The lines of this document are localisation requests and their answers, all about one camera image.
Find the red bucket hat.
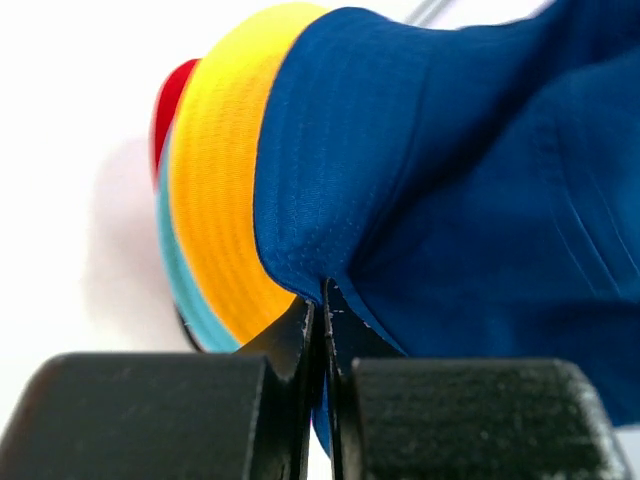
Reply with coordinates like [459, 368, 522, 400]
[150, 58, 200, 182]

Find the black wire hat stand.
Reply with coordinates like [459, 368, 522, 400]
[173, 304, 208, 353]

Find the yellow bucket hat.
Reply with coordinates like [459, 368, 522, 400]
[167, 2, 326, 348]

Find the blue bucket hat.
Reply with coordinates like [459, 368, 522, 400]
[252, 0, 640, 461]

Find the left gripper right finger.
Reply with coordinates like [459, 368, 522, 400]
[323, 280, 630, 479]

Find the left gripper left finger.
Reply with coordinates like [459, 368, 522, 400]
[1, 299, 315, 480]

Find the teal bucket hat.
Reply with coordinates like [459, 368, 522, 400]
[155, 125, 240, 353]

